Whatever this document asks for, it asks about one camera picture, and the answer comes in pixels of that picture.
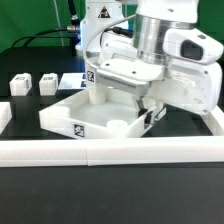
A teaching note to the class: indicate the white U-shaped fence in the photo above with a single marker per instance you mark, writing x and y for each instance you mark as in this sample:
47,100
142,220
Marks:
31,153

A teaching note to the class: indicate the metal cable connector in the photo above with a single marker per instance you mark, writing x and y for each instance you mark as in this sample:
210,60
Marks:
73,29

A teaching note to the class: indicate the white marker sheet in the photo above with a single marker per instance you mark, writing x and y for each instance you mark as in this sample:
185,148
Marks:
70,81

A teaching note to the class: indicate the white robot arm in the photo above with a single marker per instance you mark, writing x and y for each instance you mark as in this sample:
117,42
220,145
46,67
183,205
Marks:
153,18

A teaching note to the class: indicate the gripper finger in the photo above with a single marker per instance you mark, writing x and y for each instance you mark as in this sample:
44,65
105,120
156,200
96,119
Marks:
152,116
139,105

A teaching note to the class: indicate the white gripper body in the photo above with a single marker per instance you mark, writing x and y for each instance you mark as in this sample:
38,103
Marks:
181,70

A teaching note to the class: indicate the white square tabletop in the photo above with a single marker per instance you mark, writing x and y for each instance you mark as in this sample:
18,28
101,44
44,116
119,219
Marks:
76,117

